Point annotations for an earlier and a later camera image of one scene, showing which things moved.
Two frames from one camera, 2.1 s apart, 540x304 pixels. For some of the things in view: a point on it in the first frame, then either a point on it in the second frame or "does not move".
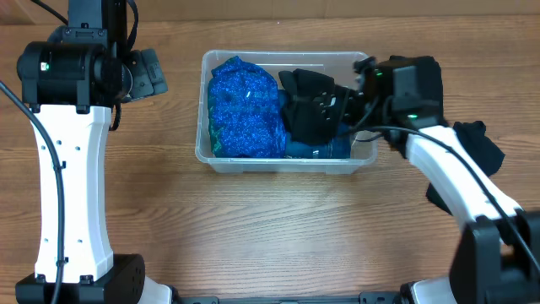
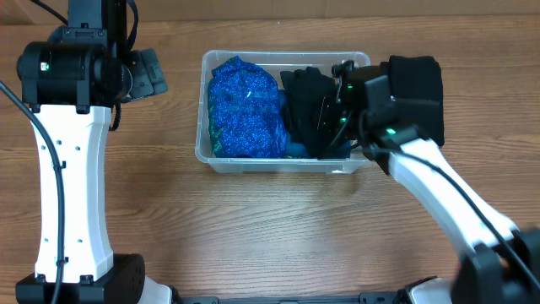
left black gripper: [146, 72] does not move
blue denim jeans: [338, 147] does not move
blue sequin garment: [245, 115] does not move
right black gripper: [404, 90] -> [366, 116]
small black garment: [486, 151] -> [320, 133]
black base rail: [388, 298] does not move
